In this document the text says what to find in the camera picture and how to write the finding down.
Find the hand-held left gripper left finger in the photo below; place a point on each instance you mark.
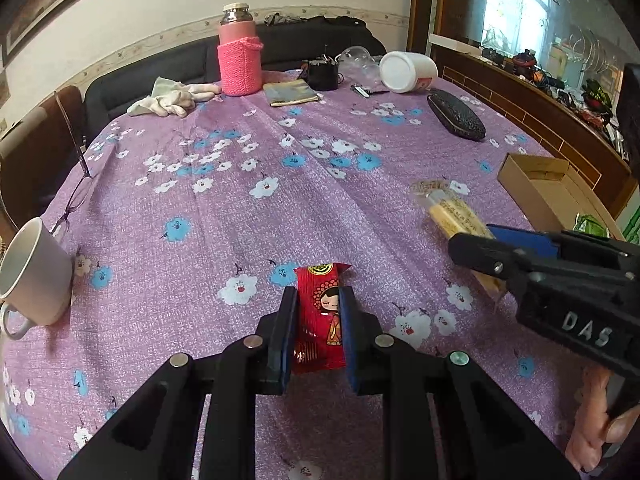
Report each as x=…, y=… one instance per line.
x=280, y=340

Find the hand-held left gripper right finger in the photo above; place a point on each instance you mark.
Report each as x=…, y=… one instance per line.
x=348, y=345

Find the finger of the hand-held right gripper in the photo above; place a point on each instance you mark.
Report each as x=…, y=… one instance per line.
x=480, y=252
x=525, y=242

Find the red snack packet doll print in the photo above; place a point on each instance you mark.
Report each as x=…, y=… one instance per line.
x=322, y=310

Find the yellow biscuit packet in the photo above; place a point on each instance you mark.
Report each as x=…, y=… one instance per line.
x=450, y=210

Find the cardboard box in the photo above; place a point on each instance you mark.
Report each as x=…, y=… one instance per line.
x=530, y=180

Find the green snack packet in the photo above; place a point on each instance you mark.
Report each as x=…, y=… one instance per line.
x=592, y=225

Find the person's right hand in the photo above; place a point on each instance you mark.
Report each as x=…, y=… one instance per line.
x=590, y=425

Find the green patterned panel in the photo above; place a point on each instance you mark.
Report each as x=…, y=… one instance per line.
x=632, y=225

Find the wooden counter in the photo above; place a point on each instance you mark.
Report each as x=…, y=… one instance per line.
x=525, y=95

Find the purple floral tablecloth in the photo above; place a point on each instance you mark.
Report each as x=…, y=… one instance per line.
x=200, y=185

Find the pile of assorted clutter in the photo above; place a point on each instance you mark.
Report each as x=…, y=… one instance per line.
x=525, y=60

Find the white plastic jar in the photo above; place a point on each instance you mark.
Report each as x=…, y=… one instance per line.
x=405, y=72

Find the small metal tool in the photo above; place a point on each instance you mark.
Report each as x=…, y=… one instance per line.
x=362, y=91

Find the white flat box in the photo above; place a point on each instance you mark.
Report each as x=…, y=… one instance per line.
x=450, y=42

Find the clear glass bowl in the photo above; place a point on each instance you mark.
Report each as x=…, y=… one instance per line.
x=357, y=60

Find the black cup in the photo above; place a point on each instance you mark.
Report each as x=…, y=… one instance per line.
x=322, y=77

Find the white mug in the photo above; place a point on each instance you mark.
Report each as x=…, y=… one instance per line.
x=40, y=280

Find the eyeglasses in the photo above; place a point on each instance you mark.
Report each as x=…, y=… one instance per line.
x=85, y=162

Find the dark clothing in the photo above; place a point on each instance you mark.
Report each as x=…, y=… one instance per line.
x=330, y=21

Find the pink thermos with knit sleeve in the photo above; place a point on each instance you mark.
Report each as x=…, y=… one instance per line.
x=240, y=65

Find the brown chair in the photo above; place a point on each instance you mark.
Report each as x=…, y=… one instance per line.
x=30, y=170

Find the black sofa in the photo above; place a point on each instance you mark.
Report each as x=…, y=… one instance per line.
x=150, y=65

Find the framed wall painting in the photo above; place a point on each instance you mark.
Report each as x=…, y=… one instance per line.
x=30, y=15

